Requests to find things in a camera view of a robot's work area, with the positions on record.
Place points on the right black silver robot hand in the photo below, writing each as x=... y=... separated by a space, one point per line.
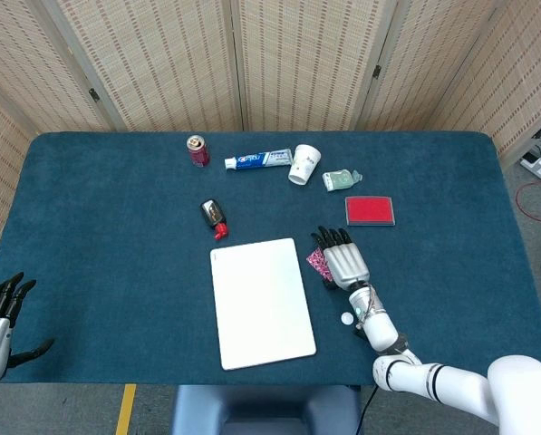
x=344 y=263

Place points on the pink patterned square card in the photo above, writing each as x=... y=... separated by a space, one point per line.
x=317 y=263

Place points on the small white round disc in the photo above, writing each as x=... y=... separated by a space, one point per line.
x=346 y=318

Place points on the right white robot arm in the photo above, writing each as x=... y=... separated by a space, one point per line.
x=456 y=385

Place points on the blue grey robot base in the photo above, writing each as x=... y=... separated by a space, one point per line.
x=265 y=408

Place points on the white rectangular board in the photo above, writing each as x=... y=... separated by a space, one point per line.
x=261 y=303

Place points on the blue white toothpaste tube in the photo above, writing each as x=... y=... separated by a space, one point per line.
x=256 y=159

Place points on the red ink pad box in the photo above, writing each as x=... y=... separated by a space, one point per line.
x=370 y=210

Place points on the white paper cup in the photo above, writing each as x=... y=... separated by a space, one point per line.
x=304 y=165

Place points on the black bottle with red cap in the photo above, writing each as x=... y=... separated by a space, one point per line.
x=211 y=212

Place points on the blue felt table cover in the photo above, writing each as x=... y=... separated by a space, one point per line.
x=116 y=226

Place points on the red soda can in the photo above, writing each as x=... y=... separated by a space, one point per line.
x=198 y=156

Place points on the white power strip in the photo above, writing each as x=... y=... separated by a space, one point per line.
x=539 y=168

